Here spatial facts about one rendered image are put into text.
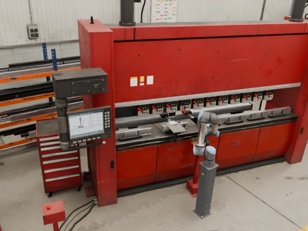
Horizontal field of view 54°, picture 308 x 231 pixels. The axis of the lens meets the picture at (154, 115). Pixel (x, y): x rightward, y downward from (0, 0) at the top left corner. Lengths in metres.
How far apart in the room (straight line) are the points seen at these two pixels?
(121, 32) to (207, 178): 1.98
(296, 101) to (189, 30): 2.34
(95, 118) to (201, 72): 1.62
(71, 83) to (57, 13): 4.70
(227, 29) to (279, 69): 1.16
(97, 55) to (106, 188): 1.76
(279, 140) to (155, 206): 2.34
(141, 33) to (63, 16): 4.26
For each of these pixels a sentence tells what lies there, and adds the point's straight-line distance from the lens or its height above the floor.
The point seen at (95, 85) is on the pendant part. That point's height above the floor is 1.84.
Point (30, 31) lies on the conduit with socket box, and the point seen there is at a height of 1.58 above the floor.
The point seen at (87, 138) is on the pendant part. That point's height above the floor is 1.29.
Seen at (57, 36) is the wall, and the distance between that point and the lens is 7.63.
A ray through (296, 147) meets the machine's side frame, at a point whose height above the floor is 0.34.
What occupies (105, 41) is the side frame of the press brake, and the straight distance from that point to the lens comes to 3.26.
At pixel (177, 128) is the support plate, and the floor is 1.00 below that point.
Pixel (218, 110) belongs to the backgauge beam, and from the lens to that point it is 4.79.
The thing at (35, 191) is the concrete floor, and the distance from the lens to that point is 4.71.
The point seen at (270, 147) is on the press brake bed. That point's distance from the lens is 5.28.
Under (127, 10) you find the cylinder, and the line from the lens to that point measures 3.55.
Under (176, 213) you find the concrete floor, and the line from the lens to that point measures 4.20.
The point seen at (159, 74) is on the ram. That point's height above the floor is 1.73.
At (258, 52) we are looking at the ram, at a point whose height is 1.92.
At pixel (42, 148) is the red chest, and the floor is 0.83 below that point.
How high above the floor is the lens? 2.88
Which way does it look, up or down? 26 degrees down
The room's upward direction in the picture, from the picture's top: 2 degrees clockwise
